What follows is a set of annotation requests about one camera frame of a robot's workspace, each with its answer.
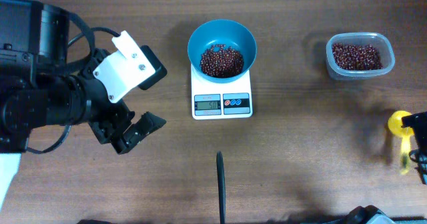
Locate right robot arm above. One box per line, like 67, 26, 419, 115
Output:
336, 111, 426, 224

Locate red adzuki beans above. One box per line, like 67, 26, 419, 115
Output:
332, 43, 383, 71

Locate blue-grey plastic bowl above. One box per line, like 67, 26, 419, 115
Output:
187, 19, 258, 83

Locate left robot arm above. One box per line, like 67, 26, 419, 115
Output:
1, 0, 167, 197

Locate clear plastic food container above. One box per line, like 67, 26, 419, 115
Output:
326, 32, 396, 81

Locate black overhead stand cable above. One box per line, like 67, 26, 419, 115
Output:
216, 151, 227, 224

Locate adzuki beans in bowl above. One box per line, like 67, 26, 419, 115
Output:
199, 44, 244, 78

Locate yellow plastic scoop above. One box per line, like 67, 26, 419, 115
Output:
388, 111, 414, 175

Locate white digital kitchen scale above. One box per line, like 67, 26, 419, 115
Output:
191, 67, 254, 120

